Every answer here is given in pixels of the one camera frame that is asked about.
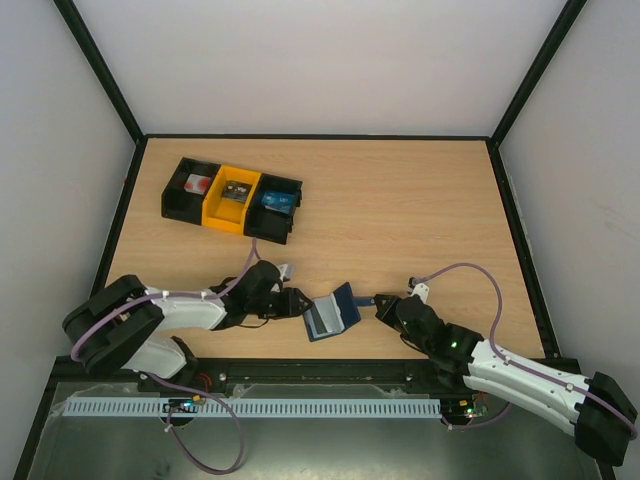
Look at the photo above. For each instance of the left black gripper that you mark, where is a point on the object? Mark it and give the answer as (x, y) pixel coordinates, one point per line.
(291, 306)

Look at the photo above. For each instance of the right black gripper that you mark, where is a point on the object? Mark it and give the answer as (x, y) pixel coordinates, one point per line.
(391, 308)

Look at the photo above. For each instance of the blue card holder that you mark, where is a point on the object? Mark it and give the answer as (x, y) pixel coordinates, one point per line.
(335, 313)

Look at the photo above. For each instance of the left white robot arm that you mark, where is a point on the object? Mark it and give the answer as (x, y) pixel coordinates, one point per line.
(122, 326)

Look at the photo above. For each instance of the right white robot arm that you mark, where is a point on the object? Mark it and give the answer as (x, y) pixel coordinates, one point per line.
(594, 410)

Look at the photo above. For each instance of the blue card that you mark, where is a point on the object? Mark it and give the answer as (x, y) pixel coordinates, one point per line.
(280, 202)

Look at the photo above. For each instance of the black card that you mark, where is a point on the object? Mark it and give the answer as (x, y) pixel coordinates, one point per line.
(236, 191)

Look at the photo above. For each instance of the red white card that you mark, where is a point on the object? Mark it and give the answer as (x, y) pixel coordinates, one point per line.
(197, 184)

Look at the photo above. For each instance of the black bin right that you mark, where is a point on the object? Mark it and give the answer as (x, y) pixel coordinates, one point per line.
(269, 225)

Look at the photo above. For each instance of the black bin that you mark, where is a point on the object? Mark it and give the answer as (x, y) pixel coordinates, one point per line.
(269, 225)
(183, 197)

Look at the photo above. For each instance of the yellow bin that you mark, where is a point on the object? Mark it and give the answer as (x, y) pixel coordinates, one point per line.
(223, 214)

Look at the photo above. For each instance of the black bin left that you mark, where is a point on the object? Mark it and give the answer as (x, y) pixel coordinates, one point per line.
(183, 197)

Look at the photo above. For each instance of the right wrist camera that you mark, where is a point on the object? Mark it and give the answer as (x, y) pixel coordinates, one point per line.
(418, 287)

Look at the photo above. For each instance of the black rail base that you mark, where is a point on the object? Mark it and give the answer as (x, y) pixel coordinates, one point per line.
(411, 376)

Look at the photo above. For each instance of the white slotted cable duct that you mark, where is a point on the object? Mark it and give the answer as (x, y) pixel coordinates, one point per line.
(143, 407)

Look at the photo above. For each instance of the black enclosure frame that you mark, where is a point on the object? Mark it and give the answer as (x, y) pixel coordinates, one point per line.
(551, 44)

